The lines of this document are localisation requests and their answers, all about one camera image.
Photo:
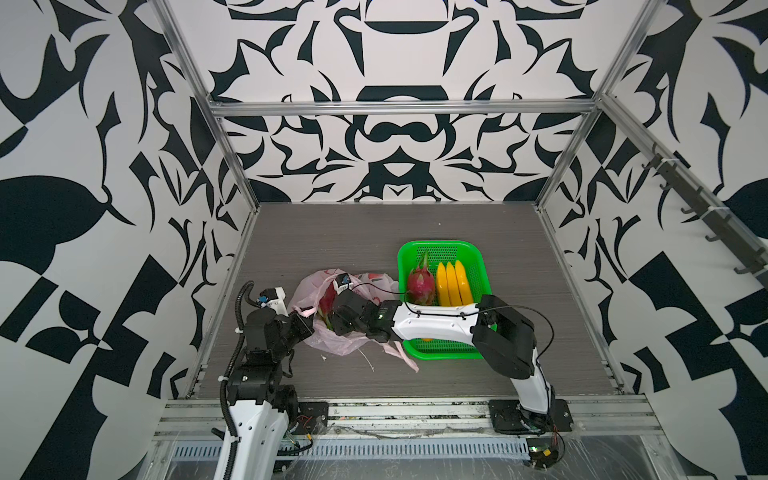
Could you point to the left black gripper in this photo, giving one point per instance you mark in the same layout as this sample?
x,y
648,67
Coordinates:
x,y
301,324

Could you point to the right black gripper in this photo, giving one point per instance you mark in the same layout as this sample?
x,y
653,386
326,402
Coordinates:
x,y
339,327

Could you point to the pink plastic bag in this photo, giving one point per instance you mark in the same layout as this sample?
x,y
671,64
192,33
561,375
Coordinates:
x,y
373,286

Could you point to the pink dragon fruit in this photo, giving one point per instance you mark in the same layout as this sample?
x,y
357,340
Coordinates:
x,y
325,305
421,284

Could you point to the yellow banana bunch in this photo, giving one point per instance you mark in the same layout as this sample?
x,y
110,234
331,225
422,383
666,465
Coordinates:
x,y
453,286

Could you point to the green plastic basket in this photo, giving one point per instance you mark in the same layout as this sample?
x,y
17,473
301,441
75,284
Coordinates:
x,y
444,251

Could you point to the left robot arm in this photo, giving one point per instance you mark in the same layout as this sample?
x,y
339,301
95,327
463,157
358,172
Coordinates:
x,y
256,408

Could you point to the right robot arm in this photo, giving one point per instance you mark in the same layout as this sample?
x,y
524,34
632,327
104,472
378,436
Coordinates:
x,y
504,338

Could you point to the small circuit board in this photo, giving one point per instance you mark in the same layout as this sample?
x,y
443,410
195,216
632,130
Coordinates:
x,y
545,453

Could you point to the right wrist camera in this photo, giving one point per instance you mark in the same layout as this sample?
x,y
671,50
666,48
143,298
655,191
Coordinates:
x,y
341,283

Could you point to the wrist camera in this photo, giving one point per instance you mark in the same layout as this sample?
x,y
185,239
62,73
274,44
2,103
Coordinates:
x,y
273,298
341,283

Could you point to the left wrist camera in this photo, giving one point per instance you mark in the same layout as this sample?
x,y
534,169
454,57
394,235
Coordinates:
x,y
273,298

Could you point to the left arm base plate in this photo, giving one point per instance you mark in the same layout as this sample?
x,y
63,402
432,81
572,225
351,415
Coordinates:
x,y
312,418

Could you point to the white slotted cable duct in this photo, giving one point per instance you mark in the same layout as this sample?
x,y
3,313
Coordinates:
x,y
413,449

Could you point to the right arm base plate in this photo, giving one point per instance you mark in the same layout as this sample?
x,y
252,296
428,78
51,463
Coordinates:
x,y
508,417

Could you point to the aluminium front rail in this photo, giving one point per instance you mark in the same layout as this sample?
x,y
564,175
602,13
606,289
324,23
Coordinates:
x,y
392,417

